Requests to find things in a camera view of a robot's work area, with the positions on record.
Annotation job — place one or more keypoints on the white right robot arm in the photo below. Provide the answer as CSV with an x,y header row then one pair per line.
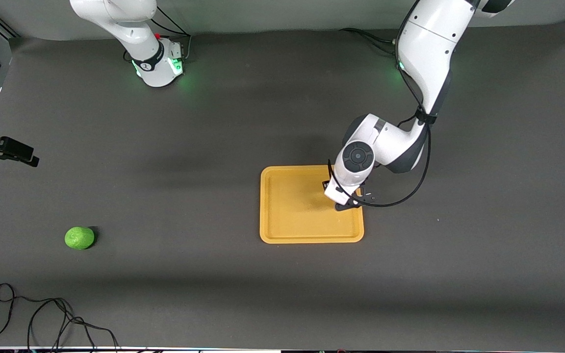
x,y
130,29

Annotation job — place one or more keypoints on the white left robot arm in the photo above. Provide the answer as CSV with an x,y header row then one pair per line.
x,y
429,59

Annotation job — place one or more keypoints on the yellow plastic tray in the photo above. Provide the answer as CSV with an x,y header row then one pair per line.
x,y
297,215

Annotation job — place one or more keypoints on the green apple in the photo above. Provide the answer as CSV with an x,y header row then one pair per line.
x,y
79,238

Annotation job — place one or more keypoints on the dark grey table mat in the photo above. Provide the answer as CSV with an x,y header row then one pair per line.
x,y
165,274

